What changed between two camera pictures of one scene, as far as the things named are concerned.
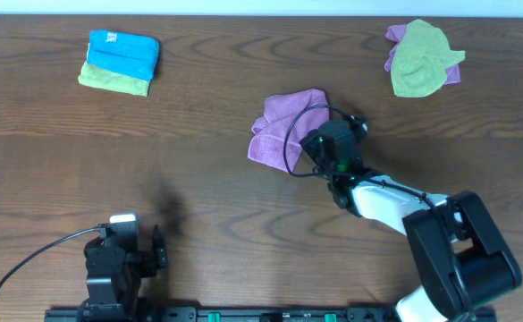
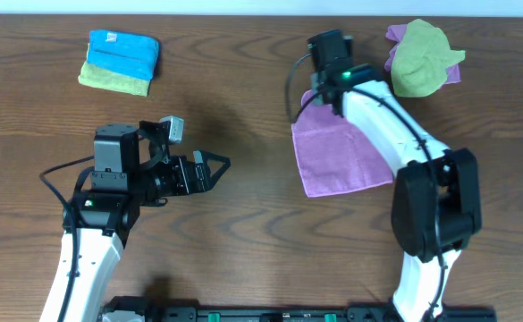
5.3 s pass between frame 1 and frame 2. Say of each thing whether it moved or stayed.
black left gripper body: moved
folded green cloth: stayed
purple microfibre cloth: moved
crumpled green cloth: stayed
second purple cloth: stayed
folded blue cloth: stayed
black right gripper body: moved
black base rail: stayed
